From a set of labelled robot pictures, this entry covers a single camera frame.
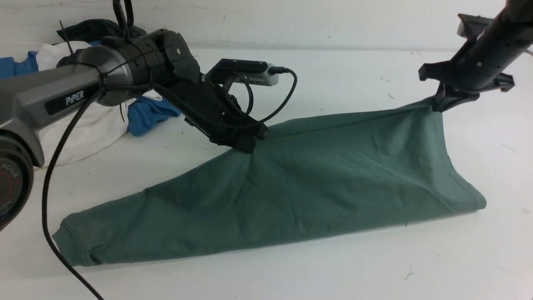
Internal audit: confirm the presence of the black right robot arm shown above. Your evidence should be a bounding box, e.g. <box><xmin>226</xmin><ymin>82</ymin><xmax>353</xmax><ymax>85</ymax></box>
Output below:
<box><xmin>418</xmin><ymin>0</ymin><xmax>533</xmax><ymax>113</ymax></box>

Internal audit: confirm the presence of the blue shirt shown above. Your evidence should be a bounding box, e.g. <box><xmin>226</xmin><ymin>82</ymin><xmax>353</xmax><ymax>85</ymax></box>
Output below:
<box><xmin>0</xmin><ymin>51</ymin><xmax>181</xmax><ymax>137</ymax></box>

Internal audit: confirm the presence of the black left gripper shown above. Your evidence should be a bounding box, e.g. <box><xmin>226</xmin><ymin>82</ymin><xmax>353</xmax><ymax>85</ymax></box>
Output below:
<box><xmin>155</xmin><ymin>75</ymin><xmax>268</xmax><ymax>154</ymax></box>

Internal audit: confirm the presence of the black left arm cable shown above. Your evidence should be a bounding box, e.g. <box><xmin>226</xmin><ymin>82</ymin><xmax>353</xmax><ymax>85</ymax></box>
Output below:
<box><xmin>42</xmin><ymin>0</ymin><xmax>298</xmax><ymax>300</ymax></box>

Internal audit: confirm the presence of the white shirt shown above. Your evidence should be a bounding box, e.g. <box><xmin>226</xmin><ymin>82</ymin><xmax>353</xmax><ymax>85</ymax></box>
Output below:
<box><xmin>36</xmin><ymin>42</ymin><xmax>163</xmax><ymax>167</ymax></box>

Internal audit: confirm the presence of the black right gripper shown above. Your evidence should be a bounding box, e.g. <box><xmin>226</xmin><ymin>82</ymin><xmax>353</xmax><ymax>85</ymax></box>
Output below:
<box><xmin>418</xmin><ymin>46</ymin><xmax>516</xmax><ymax>113</ymax></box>

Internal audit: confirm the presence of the green long-sleeve top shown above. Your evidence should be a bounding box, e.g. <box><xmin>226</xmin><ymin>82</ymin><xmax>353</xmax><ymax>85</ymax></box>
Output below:
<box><xmin>53</xmin><ymin>101</ymin><xmax>487</xmax><ymax>267</ymax></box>

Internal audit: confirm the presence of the dark grey shirt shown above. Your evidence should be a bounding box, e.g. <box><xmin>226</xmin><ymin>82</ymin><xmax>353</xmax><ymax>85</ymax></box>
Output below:
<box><xmin>56</xmin><ymin>19</ymin><xmax>122</xmax><ymax>67</ymax></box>

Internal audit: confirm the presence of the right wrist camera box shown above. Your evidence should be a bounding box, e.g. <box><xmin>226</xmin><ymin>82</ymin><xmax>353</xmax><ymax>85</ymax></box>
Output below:
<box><xmin>457</xmin><ymin>13</ymin><xmax>493</xmax><ymax>39</ymax></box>

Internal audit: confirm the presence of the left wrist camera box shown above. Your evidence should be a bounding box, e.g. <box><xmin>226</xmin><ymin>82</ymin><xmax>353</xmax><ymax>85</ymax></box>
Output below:
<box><xmin>205</xmin><ymin>59</ymin><xmax>279</xmax><ymax>87</ymax></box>

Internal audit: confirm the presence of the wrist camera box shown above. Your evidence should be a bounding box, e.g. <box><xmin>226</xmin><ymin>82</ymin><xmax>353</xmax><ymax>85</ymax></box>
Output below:
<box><xmin>457</xmin><ymin>13</ymin><xmax>493</xmax><ymax>39</ymax></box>
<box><xmin>205</xmin><ymin>59</ymin><xmax>279</xmax><ymax>87</ymax></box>

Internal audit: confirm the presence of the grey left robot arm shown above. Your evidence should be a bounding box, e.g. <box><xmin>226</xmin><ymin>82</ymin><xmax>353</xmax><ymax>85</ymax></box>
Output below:
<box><xmin>0</xmin><ymin>29</ymin><xmax>269</xmax><ymax>228</ymax></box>

